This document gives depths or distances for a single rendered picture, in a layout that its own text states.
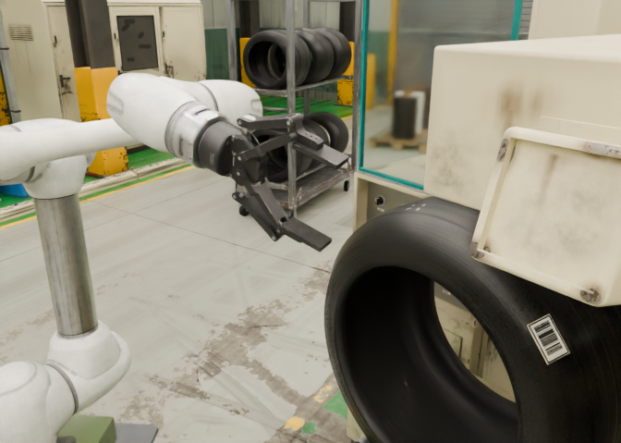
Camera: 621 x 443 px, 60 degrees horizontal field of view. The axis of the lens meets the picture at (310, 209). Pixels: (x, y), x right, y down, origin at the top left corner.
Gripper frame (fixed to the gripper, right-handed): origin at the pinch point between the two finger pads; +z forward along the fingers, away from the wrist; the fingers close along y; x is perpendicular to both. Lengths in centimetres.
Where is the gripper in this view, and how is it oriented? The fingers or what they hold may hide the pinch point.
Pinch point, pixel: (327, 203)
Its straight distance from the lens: 72.2
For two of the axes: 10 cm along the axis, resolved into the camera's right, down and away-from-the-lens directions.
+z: 8.1, 4.4, -4.0
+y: 1.4, -8.0, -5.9
